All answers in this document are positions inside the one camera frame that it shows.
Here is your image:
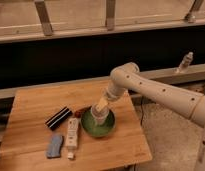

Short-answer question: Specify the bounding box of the blue sponge cloth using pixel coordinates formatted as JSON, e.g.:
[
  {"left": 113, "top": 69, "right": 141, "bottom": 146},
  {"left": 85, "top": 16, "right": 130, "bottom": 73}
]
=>
[{"left": 46, "top": 134, "right": 64, "bottom": 159}]

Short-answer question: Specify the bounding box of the green ceramic bowl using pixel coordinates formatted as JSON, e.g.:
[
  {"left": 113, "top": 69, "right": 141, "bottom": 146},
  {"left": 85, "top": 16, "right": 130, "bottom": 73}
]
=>
[{"left": 81, "top": 108, "right": 115, "bottom": 138}]

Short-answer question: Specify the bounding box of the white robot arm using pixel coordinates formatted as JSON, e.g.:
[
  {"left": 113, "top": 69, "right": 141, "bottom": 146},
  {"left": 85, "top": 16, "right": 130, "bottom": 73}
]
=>
[{"left": 96, "top": 62, "right": 205, "bottom": 171}]

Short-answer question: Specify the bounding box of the wooden cutting board table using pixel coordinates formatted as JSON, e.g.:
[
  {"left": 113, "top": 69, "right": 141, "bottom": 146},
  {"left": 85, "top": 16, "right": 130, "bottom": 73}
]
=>
[{"left": 0, "top": 80, "right": 152, "bottom": 171}]

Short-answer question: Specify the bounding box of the translucent white cup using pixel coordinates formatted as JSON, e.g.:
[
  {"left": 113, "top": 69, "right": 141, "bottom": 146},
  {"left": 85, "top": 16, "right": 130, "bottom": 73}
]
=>
[{"left": 91, "top": 105, "right": 109, "bottom": 125}]

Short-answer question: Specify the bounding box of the small white plug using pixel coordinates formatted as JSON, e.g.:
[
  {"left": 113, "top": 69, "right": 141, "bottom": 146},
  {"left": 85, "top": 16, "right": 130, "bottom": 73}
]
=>
[{"left": 67, "top": 152, "right": 75, "bottom": 160}]

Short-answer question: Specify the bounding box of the white remote controller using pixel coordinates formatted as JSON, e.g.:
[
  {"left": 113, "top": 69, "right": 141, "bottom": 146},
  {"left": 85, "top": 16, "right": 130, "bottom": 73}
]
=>
[{"left": 65, "top": 118, "right": 79, "bottom": 149}]

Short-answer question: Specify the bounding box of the black striped box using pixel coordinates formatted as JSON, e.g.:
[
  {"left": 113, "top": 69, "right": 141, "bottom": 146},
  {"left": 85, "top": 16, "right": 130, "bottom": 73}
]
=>
[{"left": 45, "top": 107, "right": 73, "bottom": 131}]

